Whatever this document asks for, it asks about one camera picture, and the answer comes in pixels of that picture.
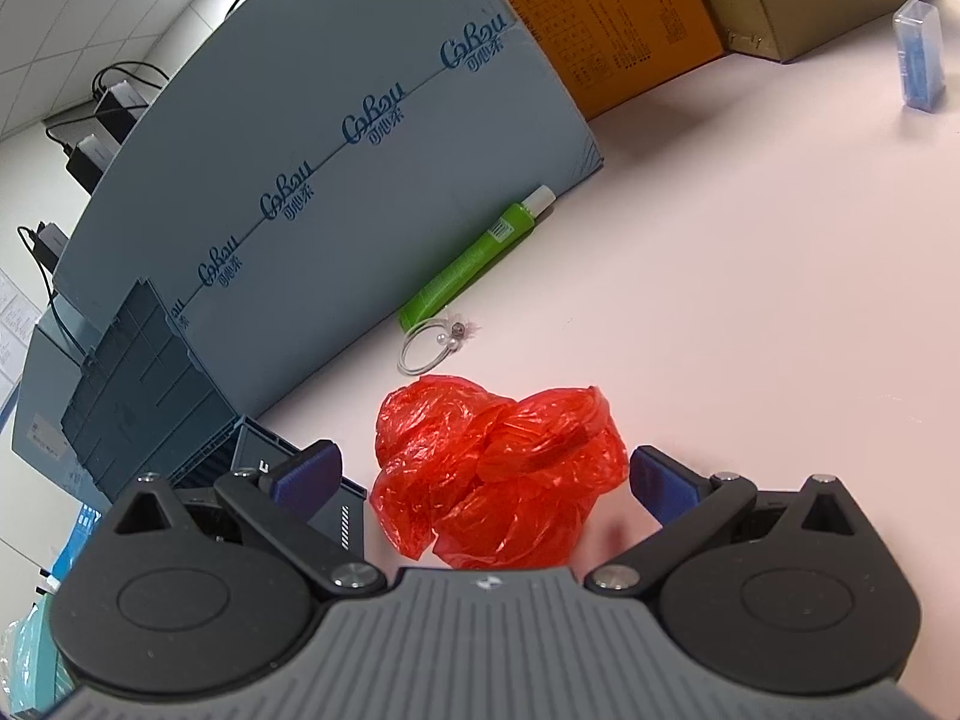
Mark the orange cardboard box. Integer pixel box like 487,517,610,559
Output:
465,0,727,121

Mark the green squeeze tube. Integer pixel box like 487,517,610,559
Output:
397,186,556,331

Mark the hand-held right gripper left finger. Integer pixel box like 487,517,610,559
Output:
111,439,385,595

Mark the teal plastic packet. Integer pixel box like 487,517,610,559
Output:
0,592,72,717

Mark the red plastic bag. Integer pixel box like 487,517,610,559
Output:
369,376,629,569

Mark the black power adapter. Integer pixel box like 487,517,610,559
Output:
66,133,121,188
91,82,151,122
36,221,70,271

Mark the white wall paper sheet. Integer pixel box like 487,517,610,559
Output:
0,268,38,410

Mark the blue cardboard sheet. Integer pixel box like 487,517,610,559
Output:
52,0,605,421

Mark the blue ribbed storage box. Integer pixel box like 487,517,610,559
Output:
60,277,370,565

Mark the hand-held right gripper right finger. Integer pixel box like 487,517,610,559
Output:
585,446,865,592

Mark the small clear blue case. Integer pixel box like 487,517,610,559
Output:
891,0,944,112

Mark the light blue packet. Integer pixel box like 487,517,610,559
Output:
45,502,102,593

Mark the blue-grey cardboard box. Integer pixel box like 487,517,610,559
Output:
11,300,102,503

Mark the silver beaded bracelet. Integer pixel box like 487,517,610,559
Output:
397,317,481,376

